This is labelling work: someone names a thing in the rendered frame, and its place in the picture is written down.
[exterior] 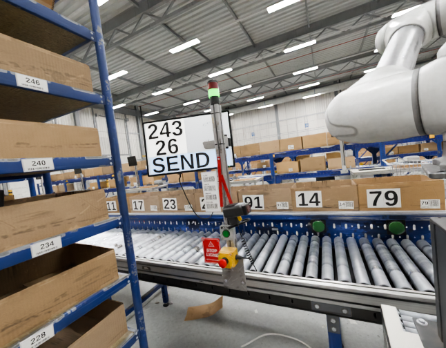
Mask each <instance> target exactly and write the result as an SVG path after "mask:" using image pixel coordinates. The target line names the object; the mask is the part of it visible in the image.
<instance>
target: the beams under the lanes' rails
mask: <svg viewBox="0 0 446 348"><path fill-rule="evenodd" d="M345 251H346V255H347V257H350V256H349V250H348V248H345ZM359 252H360V254H361V257H362V258H365V257H364V254H363V252H362V249H359ZM389 252H390V254H391V255H392V257H393V259H394V260H397V259H396V258H395V256H394V255H393V253H392V252H391V251H389ZM374 253H375V254H376V257H377V258H378V259H380V257H379V255H378V253H377V251H376V250H374ZM319 255H322V246H320V248H319ZM332 255H336V252H335V247H334V248H332ZM118 272H120V273H127V274H128V271H124V270H119V269H118ZM137 274H138V279H142V280H149V281H153V282H160V283H164V284H171V285H176V286H180V287H187V288H192V289H199V290H203V291H210V292H214V293H221V294H226V295H230V296H237V297H241V298H248V299H253V300H260V301H264V302H271V303H276V304H280V305H287V306H291V307H298V308H303V309H310V310H313V311H319V312H324V313H331V314H336V315H339V316H346V317H352V318H359V319H364V320H371V321H375V322H382V315H381V312H378V311H370V310H366V309H358V308H353V307H345V306H340V305H336V304H328V303H323V302H315V301H310V300H303V299H297V298H290V297H285V296H277V295H273V294H267V293H260V292H255V291H240V290H235V289H227V288H224V287H222V286H217V285H212V284H204V283H200V282H192V281H188V280H179V279H175V278H167V277H162V276H158V275H149V274H145V273H137Z"/></svg>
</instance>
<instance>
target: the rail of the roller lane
mask: <svg viewBox="0 0 446 348"><path fill-rule="evenodd" d="M115 256H116V261H117V269H119V270H124V271H128V264H127V259H126V256H124V255H115ZM135 260H136V265H137V272H138V273H145V274H149V275H154V276H162V277H167V278H175V279H179V280H188V281H192V282H200V283H204V284H212V285H217V286H222V287H223V286H224V282H223V276H222V268H221V267H212V266H205V265H199V264H188V263H182V262H171V261H165V260H154V259H147V258H136V257H135ZM245 276H246V287H247V291H255V292H260V293H267V294H273V295H277V296H285V297H290V298H297V299H303V300H310V301H315V302H323V303H328V304H333V305H340V306H345V307H353V308H358V309H366V310H370V311H378V312H381V311H380V305H389V306H393V307H396V309H397V311H398V310H399V309H400V310H405V311H411V312H416V313H423V314H427V315H431V316H436V300H435V293H431V292H424V291H414V290H407V289H397V288H390V287H379V286H373V285H367V284H356V283H350V282H338V281H332V280H321V279H315V278H304V277H298V276H292V275H280V274H274V273H263V272H257V271H246V270H245Z"/></svg>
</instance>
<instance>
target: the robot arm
mask: <svg viewBox="0 0 446 348"><path fill-rule="evenodd" d="M443 35H446V0H433V1H430V2H427V3H424V4H423V5H420V6H418V7H416V8H413V9H411V10H409V11H407V12H405V13H404V14H402V15H400V16H398V17H396V18H395V19H392V20H391V21H390V22H388V23H387V24H386V25H385V26H383V27H382V28H381V29H380V30H379V31H378V34H377V35H376V40H375V44H376V50H377V51H378V52H379V53H380V54H381V55H382V57H381V59H380V61H379V63H378V65H377V67H376V69H374V70H372V71H370V72H368V73H367V74H366V75H365V76H364V77H363V78H361V79H360V80H359V81H357V82H356V83H355V84H354V85H352V86H351V87H349V88H348V89H347V90H346V91H343V92H341V93H340V94H339V95H337V96H336V97H335V98H334V99H333V100H332V101H331V103H330V104H329V105H328V108H327V109H326V112H325V122H326V126H327V130H328V131H329V133H330V134H331V135H332V136H334V137H336V139H339V140H341V141H344V142H350V143H357V144H364V143H374V142H387V141H392V140H397V139H406V138H410V137H415V136H420V135H443V156H442V157H438V158H435V159H433V160H432V165H437V166H439V167H440V171H446V43H445V44H444V45H443V46H442V47H441V48H440V49H439V51H438V52H437V59H436V60H434V61H432V62H430V63H429V64H427V65H425V66H423V67H422V68H417V69H415V70H414V67H415V65H416V60H417V58H418V54H419V52H420V49H421V48H422V47H423V46H425V45H426V44H428V43H429V42H430V41H431V40H433V39H436V38H438V37H441V36H443ZM444 141H445V142H444Z"/></svg>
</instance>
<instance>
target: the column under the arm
mask: <svg viewBox="0 0 446 348"><path fill-rule="evenodd" d="M430 231H431V241H432V260H433V271H434V290H435V300H436V319H437V322H436V321H431V320H425V319H421V318H415V317H412V320H413V322H414V325H415V327H416V330H417V332H418V335H419V337H420V340H421V342H422V344H423V347H424V348H446V217H431V218H430Z"/></svg>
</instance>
